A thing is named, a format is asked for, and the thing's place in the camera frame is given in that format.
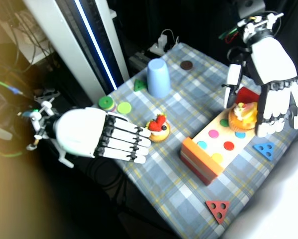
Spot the wooden dotted sorting box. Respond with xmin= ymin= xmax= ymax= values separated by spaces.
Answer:
xmin=180 ymin=86 xmax=262 ymax=186

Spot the blue checked tablecloth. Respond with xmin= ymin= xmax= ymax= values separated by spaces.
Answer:
xmin=91 ymin=42 xmax=298 ymax=239

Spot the red triangle block with holes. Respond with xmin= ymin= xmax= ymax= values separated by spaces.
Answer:
xmin=205 ymin=200 xmax=230 ymax=225

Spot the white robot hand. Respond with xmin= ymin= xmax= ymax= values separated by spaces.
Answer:
xmin=222 ymin=36 xmax=298 ymax=139
xmin=53 ymin=106 xmax=152 ymax=165

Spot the green triangle block with holes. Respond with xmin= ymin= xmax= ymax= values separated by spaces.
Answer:
xmin=133 ymin=79 xmax=148 ymax=92

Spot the blue triangle block with holes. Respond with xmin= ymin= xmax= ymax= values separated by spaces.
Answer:
xmin=253 ymin=143 xmax=276 ymax=162

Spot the blue plastic cup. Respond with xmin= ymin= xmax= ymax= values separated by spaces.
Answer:
xmin=146 ymin=58 xmax=171 ymax=99

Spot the rainbow ring stacker toy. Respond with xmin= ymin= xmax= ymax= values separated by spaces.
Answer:
xmin=98 ymin=96 xmax=117 ymax=112

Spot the mango cream cupcake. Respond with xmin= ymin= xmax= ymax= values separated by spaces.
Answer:
xmin=228 ymin=101 xmax=259 ymax=132

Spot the grey metal bracket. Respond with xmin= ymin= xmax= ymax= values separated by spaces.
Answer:
xmin=128 ymin=51 xmax=150 ymax=73

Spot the white shelf board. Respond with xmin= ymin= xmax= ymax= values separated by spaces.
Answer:
xmin=0 ymin=4 xmax=56 ymax=66

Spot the white power adapter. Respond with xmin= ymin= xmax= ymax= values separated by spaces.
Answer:
xmin=149 ymin=28 xmax=180 ymax=57

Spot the white column with blue strip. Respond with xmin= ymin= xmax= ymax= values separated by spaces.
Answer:
xmin=23 ymin=0 xmax=130 ymax=103

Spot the strawberry blueberry cupcake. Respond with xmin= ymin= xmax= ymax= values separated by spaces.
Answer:
xmin=145 ymin=114 xmax=171 ymax=143

